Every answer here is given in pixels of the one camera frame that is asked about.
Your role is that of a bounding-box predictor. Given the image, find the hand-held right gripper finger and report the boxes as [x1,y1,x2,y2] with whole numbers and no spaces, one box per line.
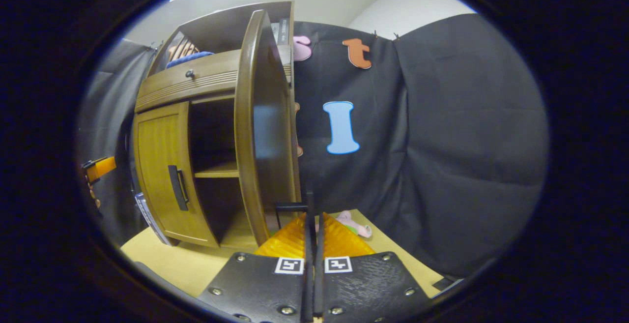
[197,190,314,323]
[314,212,433,323]

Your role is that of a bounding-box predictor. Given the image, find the wooden cabinet door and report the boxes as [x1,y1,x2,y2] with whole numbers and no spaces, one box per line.
[133,101,219,247]
[234,9,301,247]

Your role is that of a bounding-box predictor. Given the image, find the wooden cabinet drawer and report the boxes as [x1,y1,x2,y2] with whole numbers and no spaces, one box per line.
[139,50,241,96]

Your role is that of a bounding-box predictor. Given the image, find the wooden shoe cabinet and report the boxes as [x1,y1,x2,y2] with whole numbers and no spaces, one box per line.
[133,1,301,252]

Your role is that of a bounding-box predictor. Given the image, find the pink and green plush toy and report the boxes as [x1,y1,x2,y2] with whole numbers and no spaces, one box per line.
[337,210,372,238]

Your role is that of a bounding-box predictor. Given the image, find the wooden inner shelf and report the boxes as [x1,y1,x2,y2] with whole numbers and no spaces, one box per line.
[194,162,240,178]

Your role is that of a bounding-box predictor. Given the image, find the blue folded towel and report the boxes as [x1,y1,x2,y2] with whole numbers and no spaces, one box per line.
[166,51,215,69]

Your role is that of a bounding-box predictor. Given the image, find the black backdrop cloth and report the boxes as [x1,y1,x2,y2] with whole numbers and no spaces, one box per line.
[76,13,548,279]

